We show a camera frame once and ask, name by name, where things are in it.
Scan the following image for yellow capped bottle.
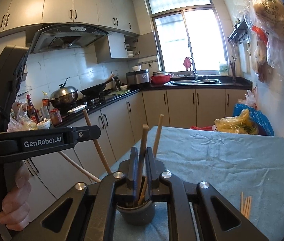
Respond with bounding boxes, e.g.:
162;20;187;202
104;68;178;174
42;92;51;117

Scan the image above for white tray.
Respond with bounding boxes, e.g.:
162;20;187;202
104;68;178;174
67;105;86;113

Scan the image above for pink cloth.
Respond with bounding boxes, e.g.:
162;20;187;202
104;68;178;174
183;56;193;71

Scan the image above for black range hood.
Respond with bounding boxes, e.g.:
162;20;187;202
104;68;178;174
29;23;112;54

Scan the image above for red sauce jar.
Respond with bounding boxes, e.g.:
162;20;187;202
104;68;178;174
50;109;63;126

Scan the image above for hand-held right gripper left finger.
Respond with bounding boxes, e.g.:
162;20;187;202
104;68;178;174
12;147;140;241

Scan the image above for dark grey utensil holder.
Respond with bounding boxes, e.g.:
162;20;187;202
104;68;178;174
116;178;157;227

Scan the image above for black wok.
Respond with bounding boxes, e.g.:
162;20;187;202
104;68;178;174
80;74;116;97

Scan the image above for teal table cloth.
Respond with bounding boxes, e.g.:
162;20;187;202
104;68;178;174
92;126;284;241

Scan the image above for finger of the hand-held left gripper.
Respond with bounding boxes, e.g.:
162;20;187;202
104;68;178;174
66;126;101;148

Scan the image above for person's left hand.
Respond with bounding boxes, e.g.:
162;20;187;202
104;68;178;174
0;163;32;232

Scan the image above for beige upper cabinets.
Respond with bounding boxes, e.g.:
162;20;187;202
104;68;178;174
0;0;141;56

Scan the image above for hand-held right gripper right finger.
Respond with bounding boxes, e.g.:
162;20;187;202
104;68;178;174
145;147;270;241

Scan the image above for black wall rack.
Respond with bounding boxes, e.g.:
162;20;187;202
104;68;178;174
228;20;251;53

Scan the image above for beige base cabinets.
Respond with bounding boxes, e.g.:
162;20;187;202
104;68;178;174
22;88;253;221

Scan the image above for red basin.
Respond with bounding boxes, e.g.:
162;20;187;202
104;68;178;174
151;74;172;85

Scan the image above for kitchen window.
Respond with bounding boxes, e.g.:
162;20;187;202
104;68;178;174
144;0;232;76

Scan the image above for metal kettle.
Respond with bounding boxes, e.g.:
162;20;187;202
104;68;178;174
112;76;122;91

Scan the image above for dark sauce bottle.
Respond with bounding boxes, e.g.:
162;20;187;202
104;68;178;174
26;95;40;123

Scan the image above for blue plastic bag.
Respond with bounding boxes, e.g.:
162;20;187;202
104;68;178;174
233;103;275;136

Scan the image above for clear bags of food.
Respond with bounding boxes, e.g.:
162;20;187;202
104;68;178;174
7;100;38;132

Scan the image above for small white bowl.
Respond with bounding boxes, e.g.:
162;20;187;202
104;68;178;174
36;119;51;130

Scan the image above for steel kitchen sink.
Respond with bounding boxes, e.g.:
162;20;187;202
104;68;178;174
164;79;221;85

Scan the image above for gas stove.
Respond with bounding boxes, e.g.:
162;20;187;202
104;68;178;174
75;97;107;107

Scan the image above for hanging plastic bags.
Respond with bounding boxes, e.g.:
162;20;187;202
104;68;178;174
243;0;284;83

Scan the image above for dark chopstick holder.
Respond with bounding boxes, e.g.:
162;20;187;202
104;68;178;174
229;61;237;82

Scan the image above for steel pot with lid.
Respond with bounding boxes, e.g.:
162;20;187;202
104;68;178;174
50;77;78;108

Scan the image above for silver rice cooker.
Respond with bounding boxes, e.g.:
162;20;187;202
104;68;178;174
125;69;150;88

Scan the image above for metal sink faucet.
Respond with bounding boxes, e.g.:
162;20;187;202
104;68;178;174
189;56;199;81

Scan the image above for black kitchen countertop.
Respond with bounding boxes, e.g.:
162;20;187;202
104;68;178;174
54;79;253;128

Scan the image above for yellow plastic bag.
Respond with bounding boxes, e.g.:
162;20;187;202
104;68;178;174
214;109;259;135

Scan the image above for white plastic bag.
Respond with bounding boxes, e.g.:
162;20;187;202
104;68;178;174
237;89;257;106

